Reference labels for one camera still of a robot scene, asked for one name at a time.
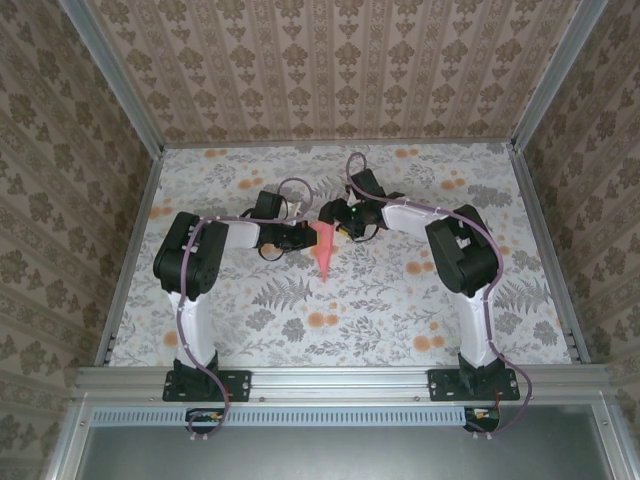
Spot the pink cloth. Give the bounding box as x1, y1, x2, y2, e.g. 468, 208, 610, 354
310, 219, 341, 284

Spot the grey slotted cable duct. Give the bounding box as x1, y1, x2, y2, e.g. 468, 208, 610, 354
92, 405, 469, 427

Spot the aluminium side rail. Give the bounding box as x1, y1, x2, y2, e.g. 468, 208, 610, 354
94, 149, 166, 369
509, 144, 594, 366

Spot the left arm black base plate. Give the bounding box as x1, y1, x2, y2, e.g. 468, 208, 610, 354
162, 368, 252, 403

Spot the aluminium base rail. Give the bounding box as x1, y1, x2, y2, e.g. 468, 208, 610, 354
72, 365, 619, 404

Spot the black connector board with wires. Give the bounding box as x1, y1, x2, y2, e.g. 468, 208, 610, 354
463, 405, 502, 432
185, 407, 225, 434

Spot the aluminium frame post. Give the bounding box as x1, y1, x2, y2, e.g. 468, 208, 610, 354
509, 0, 611, 151
57, 0, 166, 159

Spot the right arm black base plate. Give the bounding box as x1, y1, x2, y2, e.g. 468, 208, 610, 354
427, 368, 521, 403

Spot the grey metal panel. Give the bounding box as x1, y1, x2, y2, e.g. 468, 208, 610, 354
44, 399, 640, 480

